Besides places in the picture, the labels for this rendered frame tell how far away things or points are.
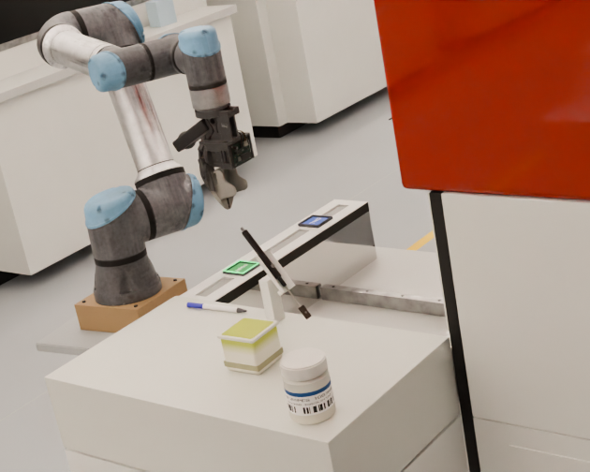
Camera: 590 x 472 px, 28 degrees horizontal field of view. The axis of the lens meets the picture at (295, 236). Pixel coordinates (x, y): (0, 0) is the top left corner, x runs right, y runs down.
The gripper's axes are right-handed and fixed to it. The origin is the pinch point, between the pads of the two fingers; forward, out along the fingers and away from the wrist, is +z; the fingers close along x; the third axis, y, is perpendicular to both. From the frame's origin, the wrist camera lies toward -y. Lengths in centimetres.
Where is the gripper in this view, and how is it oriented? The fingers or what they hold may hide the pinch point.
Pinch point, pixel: (224, 202)
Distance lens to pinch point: 236.0
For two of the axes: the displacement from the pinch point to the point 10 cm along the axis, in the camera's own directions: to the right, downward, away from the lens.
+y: 7.9, 0.8, -6.1
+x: 5.9, -3.8, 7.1
